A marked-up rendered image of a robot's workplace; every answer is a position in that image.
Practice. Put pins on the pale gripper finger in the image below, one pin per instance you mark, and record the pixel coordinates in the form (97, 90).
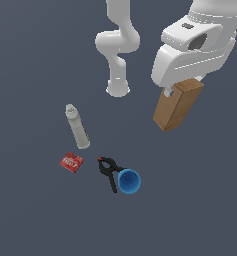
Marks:
(169, 90)

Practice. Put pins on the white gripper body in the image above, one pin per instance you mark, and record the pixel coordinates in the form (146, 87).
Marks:
(186, 61)

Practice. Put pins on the brown wooden block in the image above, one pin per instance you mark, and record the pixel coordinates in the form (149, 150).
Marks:
(177, 106)

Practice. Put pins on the blue cup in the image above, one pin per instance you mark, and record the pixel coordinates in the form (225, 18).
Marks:
(129, 181)

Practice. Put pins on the grey white bottle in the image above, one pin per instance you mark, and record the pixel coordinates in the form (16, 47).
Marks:
(76, 126)

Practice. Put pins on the black spring clamp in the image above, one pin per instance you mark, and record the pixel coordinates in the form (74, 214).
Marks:
(109, 170)

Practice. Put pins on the red small box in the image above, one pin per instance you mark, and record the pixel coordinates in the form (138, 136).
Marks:
(71, 162)

